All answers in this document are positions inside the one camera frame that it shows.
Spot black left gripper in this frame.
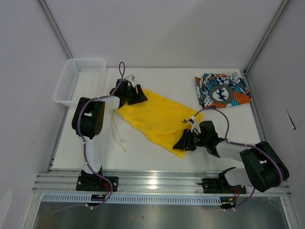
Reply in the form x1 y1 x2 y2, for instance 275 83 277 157
124 85 147 105

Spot yellow shorts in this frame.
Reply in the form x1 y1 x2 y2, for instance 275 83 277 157
115 89 196 158

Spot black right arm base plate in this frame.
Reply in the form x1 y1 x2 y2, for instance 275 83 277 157
197 178 246 194

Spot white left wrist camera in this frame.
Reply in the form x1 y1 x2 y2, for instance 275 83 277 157
125 74 135 87

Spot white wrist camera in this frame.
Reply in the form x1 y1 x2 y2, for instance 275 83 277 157
188 116 199 129
125 74 135 87

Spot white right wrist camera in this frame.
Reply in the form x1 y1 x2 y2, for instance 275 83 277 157
188 116 199 129

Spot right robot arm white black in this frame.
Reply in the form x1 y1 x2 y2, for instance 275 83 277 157
173 121 290 193

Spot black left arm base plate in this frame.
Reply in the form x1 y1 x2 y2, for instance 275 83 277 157
76 171 111 192

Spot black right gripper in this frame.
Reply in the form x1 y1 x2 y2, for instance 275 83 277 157
173 129 208 151

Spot slotted grey cable duct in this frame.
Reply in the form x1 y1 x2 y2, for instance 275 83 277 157
41 193 222 206

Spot aluminium mounting rail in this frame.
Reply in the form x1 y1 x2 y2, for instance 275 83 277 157
32 169 293 198

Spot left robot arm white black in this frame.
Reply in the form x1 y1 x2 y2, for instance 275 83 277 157
71 74 148 191

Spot white plastic basket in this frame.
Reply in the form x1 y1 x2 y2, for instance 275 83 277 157
52 58 107 107

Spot colourful patterned shorts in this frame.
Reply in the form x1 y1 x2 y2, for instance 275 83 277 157
194 72 252 109

